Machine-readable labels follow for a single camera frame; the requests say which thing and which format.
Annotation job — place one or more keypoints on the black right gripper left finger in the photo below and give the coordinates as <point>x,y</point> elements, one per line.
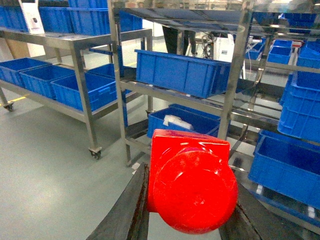
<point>128,219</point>

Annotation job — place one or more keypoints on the red toy block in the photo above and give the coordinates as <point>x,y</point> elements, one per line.
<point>191,185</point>

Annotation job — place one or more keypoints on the blue bin on rack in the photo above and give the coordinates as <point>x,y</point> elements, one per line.
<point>195,76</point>

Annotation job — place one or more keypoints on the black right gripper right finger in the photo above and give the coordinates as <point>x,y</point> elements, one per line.
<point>269,216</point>

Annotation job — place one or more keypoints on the steel shelf rack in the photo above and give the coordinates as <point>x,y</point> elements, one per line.
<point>242,18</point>

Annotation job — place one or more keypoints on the large blue bin right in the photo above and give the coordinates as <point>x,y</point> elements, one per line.
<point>287,166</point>

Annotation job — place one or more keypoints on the steel shelf cart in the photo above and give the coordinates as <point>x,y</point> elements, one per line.
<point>75,44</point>

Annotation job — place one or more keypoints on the blue bin lower shelf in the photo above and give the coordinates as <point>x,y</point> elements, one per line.
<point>180,118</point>

